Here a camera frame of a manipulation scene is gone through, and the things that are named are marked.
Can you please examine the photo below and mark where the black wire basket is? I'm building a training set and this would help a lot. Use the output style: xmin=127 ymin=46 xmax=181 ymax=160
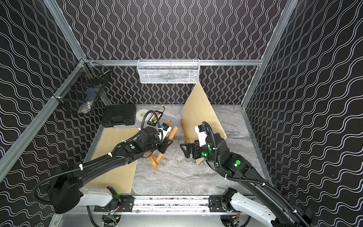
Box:
xmin=55 ymin=60 xmax=111 ymax=115

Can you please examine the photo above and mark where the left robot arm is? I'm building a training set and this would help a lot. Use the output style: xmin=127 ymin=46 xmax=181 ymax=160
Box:
xmin=47 ymin=124 xmax=173 ymax=214

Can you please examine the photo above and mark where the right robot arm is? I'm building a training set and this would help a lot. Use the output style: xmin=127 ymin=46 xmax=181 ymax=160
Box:
xmin=180 ymin=133 xmax=314 ymax=227

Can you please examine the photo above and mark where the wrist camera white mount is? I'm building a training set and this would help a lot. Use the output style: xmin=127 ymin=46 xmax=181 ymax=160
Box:
xmin=195 ymin=124 xmax=207 ymax=147
xmin=158 ymin=123 xmax=171 ymax=141

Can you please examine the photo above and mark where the large wooden easel frame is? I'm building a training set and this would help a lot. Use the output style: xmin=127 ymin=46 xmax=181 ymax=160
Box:
xmin=146 ymin=120 xmax=178 ymax=171

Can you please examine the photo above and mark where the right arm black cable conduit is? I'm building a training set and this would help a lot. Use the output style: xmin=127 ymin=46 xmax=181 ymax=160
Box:
xmin=201 ymin=121 xmax=313 ymax=227

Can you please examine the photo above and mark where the white wire mesh basket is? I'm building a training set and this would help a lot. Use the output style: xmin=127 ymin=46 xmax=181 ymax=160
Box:
xmin=137 ymin=59 xmax=200 ymax=84

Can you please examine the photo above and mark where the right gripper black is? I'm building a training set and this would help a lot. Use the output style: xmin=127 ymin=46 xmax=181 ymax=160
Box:
xmin=181 ymin=138 xmax=221 ymax=168

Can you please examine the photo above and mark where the black charger board with cable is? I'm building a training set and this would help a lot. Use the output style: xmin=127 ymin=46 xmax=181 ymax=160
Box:
xmin=147 ymin=105 xmax=165 ymax=126

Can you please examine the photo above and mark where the black plastic tool case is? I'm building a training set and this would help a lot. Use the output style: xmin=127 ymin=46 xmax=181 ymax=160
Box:
xmin=102 ymin=104 xmax=136 ymax=128

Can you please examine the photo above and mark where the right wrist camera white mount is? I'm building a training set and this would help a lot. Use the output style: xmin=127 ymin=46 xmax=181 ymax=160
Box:
xmin=195 ymin=124 xmax=207 ymax=147

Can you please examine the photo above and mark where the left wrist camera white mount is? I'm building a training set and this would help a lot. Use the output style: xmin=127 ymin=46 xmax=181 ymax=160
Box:
xmin=158 ymin=123 xmax=171 ymax=141

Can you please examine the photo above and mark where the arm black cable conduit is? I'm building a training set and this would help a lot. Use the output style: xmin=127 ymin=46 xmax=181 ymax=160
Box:
xmin=201 ymin=121 xmax=313 ymax=227
xmin=32 ymin=110 xmax=162 ymax=205

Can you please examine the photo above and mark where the light plywood board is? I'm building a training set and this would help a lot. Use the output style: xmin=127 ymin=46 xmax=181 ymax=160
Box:
xmin=181 ymin=80 xmax=228 ymax=165
xmin=83 ymin=127 xmax=141 ymax=194

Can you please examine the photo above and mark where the white tape roll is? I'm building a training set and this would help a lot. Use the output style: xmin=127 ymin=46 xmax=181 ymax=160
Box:
xmin=135 ymin=109 xmax=152 ymax=122

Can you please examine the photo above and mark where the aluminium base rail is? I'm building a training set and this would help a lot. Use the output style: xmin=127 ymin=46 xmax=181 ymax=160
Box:
xmin=56 ymin=194 xmax=250 ymax=214

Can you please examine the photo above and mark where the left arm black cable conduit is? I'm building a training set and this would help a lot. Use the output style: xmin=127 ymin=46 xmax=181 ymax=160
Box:
xmin=32 ymin=110 xmax=162 ymax=205

